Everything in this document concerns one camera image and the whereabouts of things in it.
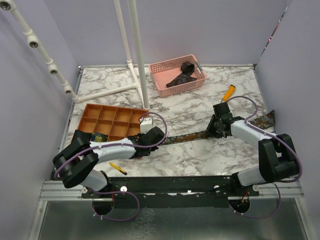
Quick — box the brown grey floral tie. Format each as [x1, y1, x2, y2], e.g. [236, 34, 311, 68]
[161, 110, 276, 145]

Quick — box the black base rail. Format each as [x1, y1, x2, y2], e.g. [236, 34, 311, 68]
[81, 175, 259, 209]

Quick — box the pink perforated plastic basket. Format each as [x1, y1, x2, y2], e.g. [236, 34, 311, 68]
[148, 54, 207, 98]

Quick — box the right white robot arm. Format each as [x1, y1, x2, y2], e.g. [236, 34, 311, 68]
[205, 102, 302, 196]

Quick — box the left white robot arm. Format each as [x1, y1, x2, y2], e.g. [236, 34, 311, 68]
[52, 126, 166, 198]

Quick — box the dark blue-flowered tie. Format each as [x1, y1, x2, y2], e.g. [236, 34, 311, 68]
[166, 61, 197, 88]

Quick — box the wooden compartment tray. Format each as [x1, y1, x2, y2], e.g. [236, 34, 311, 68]
[77, 103, 148, 142]

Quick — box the black orange-flower rolled tie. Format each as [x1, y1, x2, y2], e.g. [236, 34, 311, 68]
[72, 129, 92, 142]

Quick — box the navy yellow-flower rolled tie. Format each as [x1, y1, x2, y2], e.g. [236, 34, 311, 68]
[90, 132, 108, 143]

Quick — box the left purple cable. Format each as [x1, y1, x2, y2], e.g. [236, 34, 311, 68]
[54, 111, 168, 222]

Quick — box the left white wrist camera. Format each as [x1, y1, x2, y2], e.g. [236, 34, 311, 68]
[139, 117, 154, 134]

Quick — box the yellow handled utility knife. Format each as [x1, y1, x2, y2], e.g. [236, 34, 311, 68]
[221, 84, 236, 103]

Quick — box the white PVC pipe frame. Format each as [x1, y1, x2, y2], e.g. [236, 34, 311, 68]
[0, 0, 151, 111]

